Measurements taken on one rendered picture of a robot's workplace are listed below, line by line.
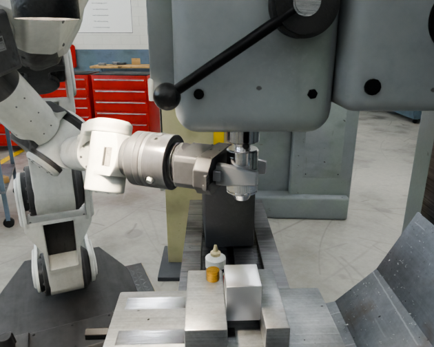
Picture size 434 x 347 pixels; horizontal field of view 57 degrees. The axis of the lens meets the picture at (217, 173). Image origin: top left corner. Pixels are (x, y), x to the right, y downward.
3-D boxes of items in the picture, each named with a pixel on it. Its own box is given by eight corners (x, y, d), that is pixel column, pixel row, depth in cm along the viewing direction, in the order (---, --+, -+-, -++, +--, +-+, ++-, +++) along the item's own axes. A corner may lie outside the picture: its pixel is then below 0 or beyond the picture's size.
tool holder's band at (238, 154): (220, 153, 58) (220, 147, 58) (242, 148, 61) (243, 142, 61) (242, 161, 55) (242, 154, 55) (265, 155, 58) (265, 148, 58)
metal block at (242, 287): (225, 321, 59) (226, 286, 57) (223, 296, 65) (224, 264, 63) (260, 320, 59) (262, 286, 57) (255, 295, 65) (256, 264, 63)
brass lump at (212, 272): (206, 283, 65) (206, 273, 64) (206, 275, 67) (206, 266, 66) (220, 282, 65) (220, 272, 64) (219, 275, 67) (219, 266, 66)
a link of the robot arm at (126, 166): (142, 127, 59) (79, 121, 63) (133, 197, 59) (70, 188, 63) (173, 138, 70) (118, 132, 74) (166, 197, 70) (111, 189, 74)
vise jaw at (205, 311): (184, 354, 55) (184, 330, 54) (188, 289, 70) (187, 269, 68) (227, 352, 56) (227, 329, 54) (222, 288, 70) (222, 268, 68)
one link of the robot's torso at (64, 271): (35, 275, 139) (12, 162, 112) (94, 262, 147) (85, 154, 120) (37, 310, 128) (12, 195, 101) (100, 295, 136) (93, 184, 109)
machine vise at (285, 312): (103, 394, 57) (96, 332, 54) (122, 323, 71) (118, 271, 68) (343, 387, 58) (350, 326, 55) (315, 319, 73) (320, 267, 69)
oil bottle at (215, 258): (205, 299, 78) (204, 250, 75) (205, 287, 82) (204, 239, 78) (225, 299, 78) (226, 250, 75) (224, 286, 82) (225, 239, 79)
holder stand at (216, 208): (204, 248, 97) (204, 171, 91) (202, 211, 118) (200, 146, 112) (253, 246, 98) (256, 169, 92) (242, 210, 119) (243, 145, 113)
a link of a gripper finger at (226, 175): (257, 188, 56) (216, 182, 58) (258, 166, 55) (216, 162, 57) (254, 192, 55) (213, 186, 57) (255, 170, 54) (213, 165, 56)
